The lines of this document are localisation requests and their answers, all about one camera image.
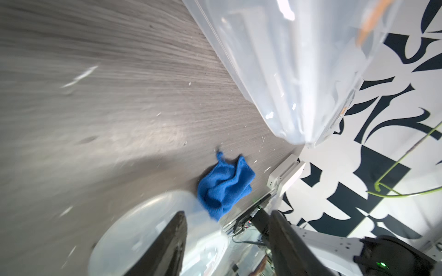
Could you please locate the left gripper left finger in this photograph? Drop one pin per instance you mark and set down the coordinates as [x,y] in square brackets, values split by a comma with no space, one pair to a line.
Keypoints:
[165,256]

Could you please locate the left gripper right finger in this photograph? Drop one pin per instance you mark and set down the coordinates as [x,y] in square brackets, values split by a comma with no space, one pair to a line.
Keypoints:
[293,254]

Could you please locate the blue microfiber cloth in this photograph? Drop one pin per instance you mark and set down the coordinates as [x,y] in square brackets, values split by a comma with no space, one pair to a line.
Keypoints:
[225,185]

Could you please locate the tall rectangular clear lunch box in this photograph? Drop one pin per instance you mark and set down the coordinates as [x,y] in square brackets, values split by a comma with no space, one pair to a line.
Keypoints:
[299,62]

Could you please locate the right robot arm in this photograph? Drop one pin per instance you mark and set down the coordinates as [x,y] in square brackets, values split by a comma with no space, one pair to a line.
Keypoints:
[381,256]

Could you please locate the round clear lunch box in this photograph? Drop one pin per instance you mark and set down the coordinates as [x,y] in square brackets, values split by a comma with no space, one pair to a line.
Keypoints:
[130,236]

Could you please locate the white flat box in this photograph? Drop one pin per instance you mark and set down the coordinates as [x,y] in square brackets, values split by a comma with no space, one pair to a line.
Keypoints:
[285,175]

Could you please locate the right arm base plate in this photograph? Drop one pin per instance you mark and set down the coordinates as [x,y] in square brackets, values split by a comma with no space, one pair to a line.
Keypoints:
[247,215]

